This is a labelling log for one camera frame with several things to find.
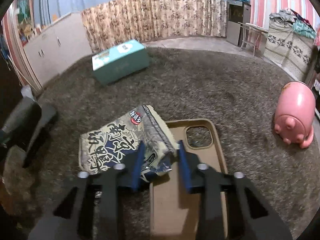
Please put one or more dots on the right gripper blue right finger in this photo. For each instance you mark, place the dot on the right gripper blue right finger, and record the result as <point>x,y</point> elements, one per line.
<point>188,170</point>

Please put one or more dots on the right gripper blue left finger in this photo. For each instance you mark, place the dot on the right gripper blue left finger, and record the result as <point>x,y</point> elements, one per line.
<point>134,162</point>

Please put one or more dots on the tan phone case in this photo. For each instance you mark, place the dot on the tan phone case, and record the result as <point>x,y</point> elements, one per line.
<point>174,202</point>

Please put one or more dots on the brown shaggy carpet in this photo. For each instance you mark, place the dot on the brown shaggy carpet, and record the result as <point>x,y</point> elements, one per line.
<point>238,94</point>

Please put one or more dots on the teal cardboard box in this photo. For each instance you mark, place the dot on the teal cardboard box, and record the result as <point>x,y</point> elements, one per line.
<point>119,61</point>

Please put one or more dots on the white cabinet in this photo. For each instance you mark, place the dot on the white cabinet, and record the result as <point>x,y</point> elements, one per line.
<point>57,47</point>

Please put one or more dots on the pink pig mug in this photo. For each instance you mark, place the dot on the pink pig mug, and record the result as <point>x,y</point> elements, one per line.
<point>294,114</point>

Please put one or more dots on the blue floral curtain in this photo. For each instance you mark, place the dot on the blue floral curtain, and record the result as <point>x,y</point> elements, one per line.
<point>111,22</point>

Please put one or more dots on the small metal side table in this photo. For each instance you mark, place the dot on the small metal side table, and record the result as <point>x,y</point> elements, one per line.
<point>251,35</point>

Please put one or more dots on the patterned covered storage box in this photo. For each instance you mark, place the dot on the patterned covered storage box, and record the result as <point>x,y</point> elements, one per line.
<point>289,50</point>

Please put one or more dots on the water dispenser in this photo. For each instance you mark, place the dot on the water dispenser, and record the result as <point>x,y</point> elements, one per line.
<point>239,13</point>

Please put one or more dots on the pile of folded clothes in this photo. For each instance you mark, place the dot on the pile of folded clothes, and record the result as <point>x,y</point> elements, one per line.
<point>299,24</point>

